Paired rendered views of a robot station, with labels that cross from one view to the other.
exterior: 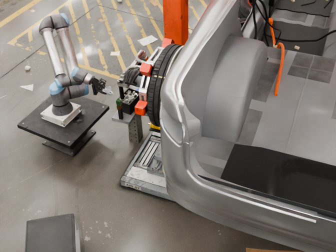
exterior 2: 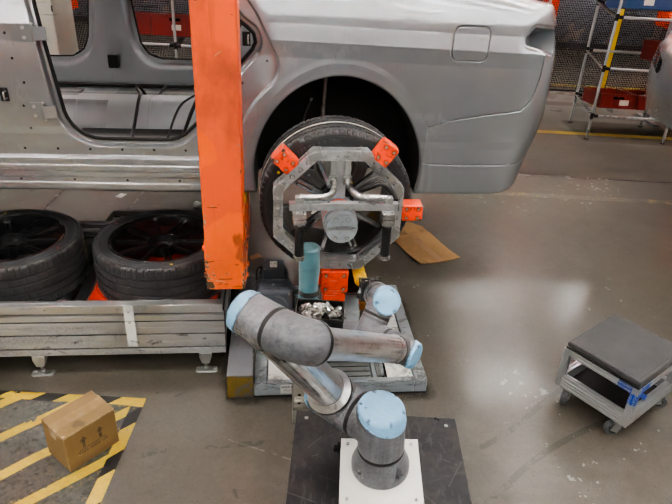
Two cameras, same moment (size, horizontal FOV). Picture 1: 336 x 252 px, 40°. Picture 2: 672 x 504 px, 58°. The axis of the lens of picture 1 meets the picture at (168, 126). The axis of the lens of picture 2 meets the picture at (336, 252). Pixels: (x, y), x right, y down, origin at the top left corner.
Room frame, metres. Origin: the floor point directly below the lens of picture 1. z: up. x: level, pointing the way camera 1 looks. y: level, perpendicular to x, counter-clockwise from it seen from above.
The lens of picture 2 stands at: (4.10, 2.08, 1.93)
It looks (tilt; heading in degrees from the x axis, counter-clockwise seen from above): 29 degrees down; 240
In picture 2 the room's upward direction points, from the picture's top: 3 degrees clockwise
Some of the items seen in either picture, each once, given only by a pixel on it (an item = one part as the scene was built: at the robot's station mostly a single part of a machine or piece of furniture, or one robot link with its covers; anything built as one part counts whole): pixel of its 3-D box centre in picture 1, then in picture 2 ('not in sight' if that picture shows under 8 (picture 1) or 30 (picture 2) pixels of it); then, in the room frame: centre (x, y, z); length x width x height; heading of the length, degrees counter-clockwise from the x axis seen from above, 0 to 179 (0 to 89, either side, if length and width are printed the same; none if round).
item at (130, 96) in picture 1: (129, 100); (318, 319); (3.14, 0.33, 0.51); 0.20 x 0.14 x 0.13; 148
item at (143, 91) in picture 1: (157, 83); (337, 210); (2.94, 0.07, 0.85); 0.54 x 0.07 x 0.54; 156
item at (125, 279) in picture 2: not in sight; (164, 256); (3.52, -0.64, 0.39); 0.66 x 0.66 x 0.24
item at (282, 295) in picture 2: not in sight; (273, 295); (3.08, -0.28, 0.26); 0.42 x 0.18 x 0.35; 66
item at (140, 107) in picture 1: (141, 107); (410, 210); (2.64, 0.19, 0.85); 0.09 x 0.08 x 0.07; 156
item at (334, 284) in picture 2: not in sight; (332, 279); (2.92, 0.04, 0.48); 0.16 x 0.12 x 0.17; 66
